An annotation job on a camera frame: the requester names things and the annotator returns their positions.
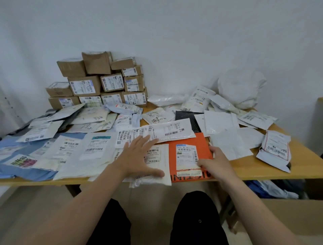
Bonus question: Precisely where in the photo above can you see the person's right hand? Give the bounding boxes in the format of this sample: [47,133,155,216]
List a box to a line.
[196,146,239,183]

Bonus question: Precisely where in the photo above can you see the person's left hand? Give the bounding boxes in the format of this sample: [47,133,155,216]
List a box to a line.
[115,135,166,178]

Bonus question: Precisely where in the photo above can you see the white pouch long label strip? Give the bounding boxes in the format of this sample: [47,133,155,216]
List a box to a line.
[123,143,173,188]

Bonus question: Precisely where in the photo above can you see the white pouch bold black print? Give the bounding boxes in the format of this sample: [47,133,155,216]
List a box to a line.
[115,127,149,149]

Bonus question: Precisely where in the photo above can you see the orange mailer envelope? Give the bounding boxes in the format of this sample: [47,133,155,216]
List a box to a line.
[168,132,215,183]

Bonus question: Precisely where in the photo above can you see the white mailer teal label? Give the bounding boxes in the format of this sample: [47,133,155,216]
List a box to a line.
[53,133,119,180]

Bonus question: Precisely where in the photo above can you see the white bubble packet barcode label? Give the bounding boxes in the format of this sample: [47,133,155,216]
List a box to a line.
[145,118,196,144]

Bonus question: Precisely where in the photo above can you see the small white pouch square label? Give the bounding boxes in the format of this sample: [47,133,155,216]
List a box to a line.
[141,107,176,125]

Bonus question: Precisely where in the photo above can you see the white mailer red square logo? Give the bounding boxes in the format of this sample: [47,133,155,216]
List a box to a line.
[256,147,291,173]

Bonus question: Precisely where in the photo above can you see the light blue-grey soft parcel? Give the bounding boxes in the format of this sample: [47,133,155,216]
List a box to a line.
[105,103,144,115]

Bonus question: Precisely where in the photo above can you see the black bubble mailer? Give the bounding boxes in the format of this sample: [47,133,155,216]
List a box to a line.
[175,110,202,134]

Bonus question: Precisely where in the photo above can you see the cream mailer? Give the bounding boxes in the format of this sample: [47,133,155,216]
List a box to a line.
[71,106,110,125]

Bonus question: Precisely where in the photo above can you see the pile of white mailers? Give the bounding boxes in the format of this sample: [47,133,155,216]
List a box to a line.
[147,84,278,131]

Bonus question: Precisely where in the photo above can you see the tall brown box double label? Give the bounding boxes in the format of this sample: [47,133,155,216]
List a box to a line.
[79,96,103,107]

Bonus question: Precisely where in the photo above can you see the grey poly mailer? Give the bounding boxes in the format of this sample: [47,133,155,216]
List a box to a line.
[7,108,84,138]

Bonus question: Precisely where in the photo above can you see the large white plastic bag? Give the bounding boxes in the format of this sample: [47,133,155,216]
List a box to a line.
[217,68,267,109]

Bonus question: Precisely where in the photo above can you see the white pouch yellow framed label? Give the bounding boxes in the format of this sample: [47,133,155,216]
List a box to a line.
[46,103,85,122]

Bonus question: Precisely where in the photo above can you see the brown box white barcode label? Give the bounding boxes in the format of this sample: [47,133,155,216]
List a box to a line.
[110,57,137,71]

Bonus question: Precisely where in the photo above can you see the INS BAHA cardboard box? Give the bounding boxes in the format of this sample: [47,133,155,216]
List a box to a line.
[48,96,81,109]

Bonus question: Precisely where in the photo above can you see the white pouch wide barcode label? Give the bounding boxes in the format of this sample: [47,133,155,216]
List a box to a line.
[16,120,65,143]

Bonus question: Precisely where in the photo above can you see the stack of cardboard boxes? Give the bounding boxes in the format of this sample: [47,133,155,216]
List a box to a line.
[57,51,145,92]

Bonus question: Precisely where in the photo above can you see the brown box large label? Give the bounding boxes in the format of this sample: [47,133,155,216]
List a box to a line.
[46,82,74,97]

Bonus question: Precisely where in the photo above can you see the blue plastic mailer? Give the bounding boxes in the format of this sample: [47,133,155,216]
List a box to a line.
[0,133,86,182]

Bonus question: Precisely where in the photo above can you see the smooth light blue mailer package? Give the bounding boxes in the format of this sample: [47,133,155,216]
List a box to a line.
[0,135,53,165]

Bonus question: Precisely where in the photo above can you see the person's left forearm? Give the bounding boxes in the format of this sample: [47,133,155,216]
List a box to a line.
[23,161,127,245]

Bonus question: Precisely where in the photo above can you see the person's right forearm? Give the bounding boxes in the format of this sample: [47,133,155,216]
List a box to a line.
[219,174,303,245]

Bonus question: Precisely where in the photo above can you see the dark blue plastic bag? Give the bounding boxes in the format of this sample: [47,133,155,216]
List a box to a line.
[246,179,306,200]

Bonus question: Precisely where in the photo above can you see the person's black trousers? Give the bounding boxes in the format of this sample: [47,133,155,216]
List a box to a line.
[87,190,229,245]

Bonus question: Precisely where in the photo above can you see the brown cardboard box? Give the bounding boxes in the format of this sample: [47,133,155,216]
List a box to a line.
[236,179,323,238]

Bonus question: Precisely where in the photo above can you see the white metal shelf rack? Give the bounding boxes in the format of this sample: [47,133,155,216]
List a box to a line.
[0,85,23,138]

